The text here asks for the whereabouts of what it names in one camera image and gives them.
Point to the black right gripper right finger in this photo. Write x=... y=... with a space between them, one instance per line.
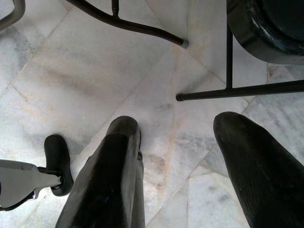
x=268 y=180

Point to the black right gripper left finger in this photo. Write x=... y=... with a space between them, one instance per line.
x=104 y=180

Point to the black robot foot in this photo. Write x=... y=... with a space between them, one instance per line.
x=57 y=154

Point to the black round stool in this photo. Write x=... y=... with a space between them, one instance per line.
x=251 y=28

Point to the brown metal chair leg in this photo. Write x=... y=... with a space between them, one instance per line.
x=133 y=25

